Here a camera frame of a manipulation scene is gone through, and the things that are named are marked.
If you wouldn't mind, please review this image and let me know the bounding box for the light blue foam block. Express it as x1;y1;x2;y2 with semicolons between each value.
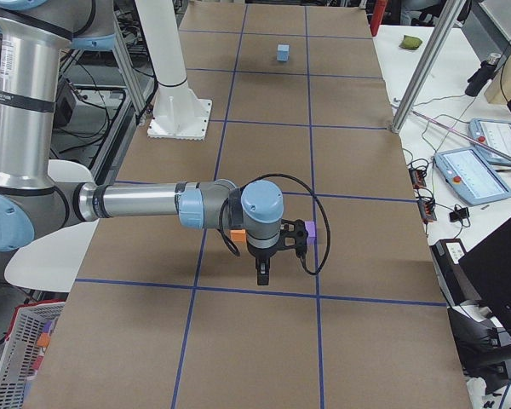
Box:
276;43;290;62

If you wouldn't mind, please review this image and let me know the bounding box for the orange foam block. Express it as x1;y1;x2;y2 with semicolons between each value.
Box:
230;229;247;243

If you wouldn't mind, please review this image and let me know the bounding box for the purple foam block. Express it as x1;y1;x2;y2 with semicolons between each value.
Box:
304;221;318;245

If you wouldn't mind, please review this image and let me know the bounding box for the orange terminal board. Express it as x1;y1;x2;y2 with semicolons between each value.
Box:
408;166;437;224

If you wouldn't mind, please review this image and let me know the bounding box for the black power box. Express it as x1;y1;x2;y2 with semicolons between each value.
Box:
430;239;480;305

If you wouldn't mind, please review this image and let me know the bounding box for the near blue teach pendant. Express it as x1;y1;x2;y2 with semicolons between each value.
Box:
433;147;511;205

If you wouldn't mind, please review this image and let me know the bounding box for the blue teach pendant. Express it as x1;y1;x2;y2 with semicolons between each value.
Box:
433;147;511;205
468;118;511;157

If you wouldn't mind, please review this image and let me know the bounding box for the black laptop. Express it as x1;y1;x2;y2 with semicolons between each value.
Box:
459;217;511;334

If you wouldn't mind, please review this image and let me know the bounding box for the white perforated plastic basket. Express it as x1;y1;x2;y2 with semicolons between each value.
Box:
0;300;65;408

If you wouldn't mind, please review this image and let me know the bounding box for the far blue teach pendant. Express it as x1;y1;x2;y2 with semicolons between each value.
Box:
468;118;511;157

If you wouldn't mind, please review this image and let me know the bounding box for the red cylinder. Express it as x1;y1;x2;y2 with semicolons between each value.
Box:
370;0;388;37

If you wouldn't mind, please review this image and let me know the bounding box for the black looped camera cable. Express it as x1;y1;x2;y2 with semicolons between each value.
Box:
218;172;332;276

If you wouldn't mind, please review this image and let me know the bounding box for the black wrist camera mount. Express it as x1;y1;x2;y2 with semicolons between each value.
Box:
277;219;308;260

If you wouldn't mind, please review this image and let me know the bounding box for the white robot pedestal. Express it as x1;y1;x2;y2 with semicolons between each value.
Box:
135;0;212;141

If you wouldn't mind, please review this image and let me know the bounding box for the white round base plate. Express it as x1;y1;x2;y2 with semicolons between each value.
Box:
0;145;98;292

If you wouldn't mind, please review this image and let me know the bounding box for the aluminium frame post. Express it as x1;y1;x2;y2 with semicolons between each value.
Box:
390;0;467;134

